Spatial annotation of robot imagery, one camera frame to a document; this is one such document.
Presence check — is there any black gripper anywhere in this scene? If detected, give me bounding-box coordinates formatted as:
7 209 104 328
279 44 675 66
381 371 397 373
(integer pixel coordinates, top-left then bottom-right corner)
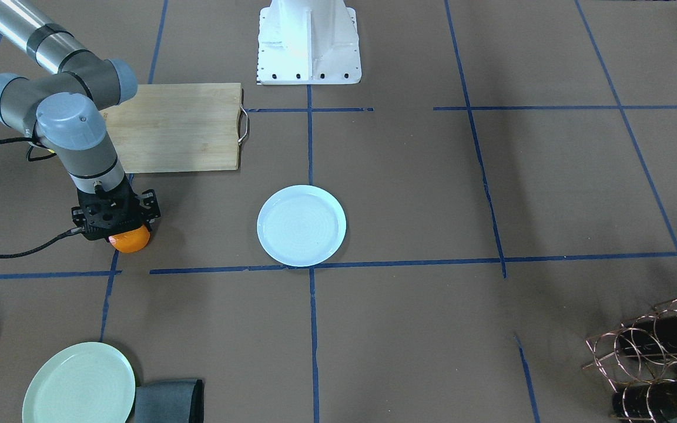
72 179 161 241

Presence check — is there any orange fruit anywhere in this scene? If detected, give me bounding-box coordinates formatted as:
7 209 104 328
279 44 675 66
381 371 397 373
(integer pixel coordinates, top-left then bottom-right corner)
108 225 150 254

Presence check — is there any white plate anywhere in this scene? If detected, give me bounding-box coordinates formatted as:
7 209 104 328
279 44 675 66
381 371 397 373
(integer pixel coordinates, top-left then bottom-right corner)
256 184 347 267

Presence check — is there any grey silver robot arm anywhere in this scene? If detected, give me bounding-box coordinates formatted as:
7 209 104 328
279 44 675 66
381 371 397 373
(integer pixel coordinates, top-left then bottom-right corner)
0 1 160 240

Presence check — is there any light green plate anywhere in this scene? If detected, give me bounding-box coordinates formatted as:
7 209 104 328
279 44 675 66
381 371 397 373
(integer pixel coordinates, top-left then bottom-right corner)
21 342 135 422

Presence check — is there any wooden cutting board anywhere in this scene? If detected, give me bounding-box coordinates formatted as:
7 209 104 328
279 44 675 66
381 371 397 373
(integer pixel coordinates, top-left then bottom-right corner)
102 83 248 174

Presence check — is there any dark grey folded cloth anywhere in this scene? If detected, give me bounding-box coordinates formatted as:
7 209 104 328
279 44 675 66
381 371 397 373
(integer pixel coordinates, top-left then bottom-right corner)
133 378 205 422

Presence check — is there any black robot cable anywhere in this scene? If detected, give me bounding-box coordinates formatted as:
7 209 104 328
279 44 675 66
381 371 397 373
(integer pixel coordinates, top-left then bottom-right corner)
0 137 85 259

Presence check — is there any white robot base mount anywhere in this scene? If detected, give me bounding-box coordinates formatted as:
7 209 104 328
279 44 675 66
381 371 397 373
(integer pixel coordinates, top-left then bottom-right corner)
256 1 363 85

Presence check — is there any copper wire basket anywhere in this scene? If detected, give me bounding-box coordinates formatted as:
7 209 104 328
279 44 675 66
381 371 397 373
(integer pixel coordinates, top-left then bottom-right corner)
585 298 677 422

